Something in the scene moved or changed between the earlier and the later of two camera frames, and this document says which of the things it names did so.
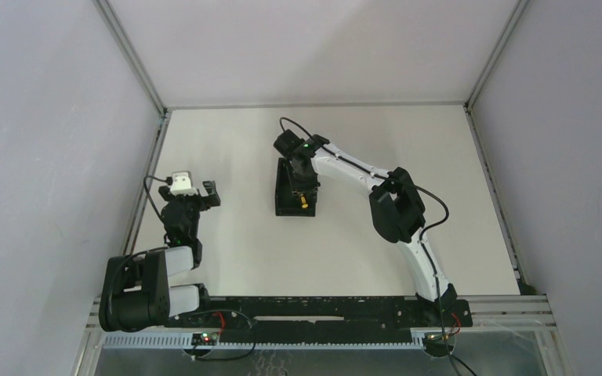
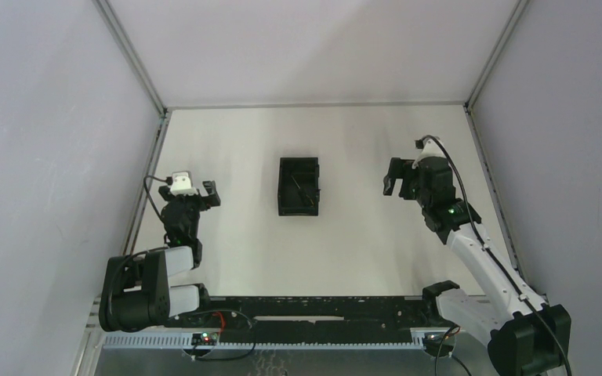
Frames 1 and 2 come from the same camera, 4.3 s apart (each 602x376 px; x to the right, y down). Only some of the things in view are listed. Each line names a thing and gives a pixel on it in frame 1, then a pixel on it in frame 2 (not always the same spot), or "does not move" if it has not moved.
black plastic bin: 287,203 does not move
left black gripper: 184,197 does not move
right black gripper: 300,186 → 407,176
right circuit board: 433,342 does not move
